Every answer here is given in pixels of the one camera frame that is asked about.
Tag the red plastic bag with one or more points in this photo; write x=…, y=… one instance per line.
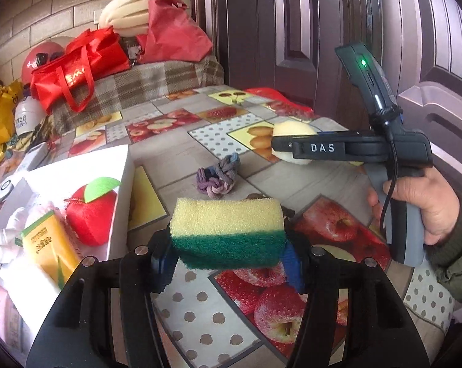
x=173, y=30

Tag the pale round sponge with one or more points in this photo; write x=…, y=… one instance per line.
x=292, y=127

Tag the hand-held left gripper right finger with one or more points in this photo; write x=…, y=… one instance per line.
x=292, y=264

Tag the packaged yellow sponge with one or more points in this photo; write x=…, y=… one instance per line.
x=51, y=249

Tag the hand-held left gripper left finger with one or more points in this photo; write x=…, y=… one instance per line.
x=162, y=272

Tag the white foam box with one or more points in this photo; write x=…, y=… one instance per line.
x=116, y=161

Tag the person's right hand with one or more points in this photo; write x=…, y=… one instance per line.
x=441, y=207

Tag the cream foam roll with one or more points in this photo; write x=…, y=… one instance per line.
x=127, y=11

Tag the brown panelled door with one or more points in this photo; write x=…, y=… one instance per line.
x=273, y=27

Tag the pink helmet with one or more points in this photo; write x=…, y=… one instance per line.
x=35, y=57

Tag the person's right forearm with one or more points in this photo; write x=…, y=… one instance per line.
x=460, y=260

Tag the red plastic sheet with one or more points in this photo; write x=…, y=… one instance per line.
x=284, y=101

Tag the pink packet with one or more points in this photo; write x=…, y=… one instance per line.
x=1, y=310

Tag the white plush toy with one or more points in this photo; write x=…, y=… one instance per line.
x=5, y=234

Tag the large white power bank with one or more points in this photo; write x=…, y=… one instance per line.
x=32, y=157

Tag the plaid blanket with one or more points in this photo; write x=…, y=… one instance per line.
x=158, y=80

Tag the red apple plush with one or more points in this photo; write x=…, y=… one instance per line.
x=93, y=218

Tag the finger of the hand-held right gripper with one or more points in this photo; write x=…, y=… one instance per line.
x=323, y=147

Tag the yellow shopping bag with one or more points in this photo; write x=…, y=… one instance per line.
x=1, y=115

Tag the white helmet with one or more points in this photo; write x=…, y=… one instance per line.
x=26, y=117

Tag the yellow green scouring sponge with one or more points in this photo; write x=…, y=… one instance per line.
x=223, y=222

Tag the red tote bag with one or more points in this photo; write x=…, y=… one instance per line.
x=81, y=65

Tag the fruit print tablecloth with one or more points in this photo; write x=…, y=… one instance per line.
x=254, y=184

